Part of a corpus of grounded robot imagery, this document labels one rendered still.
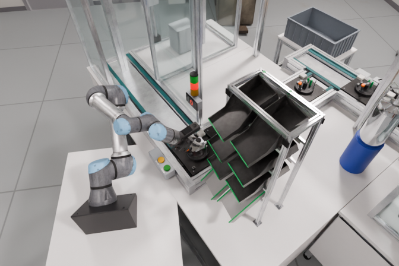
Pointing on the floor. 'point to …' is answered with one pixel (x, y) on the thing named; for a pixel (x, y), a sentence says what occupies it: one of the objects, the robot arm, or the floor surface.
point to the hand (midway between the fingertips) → (199, 141)
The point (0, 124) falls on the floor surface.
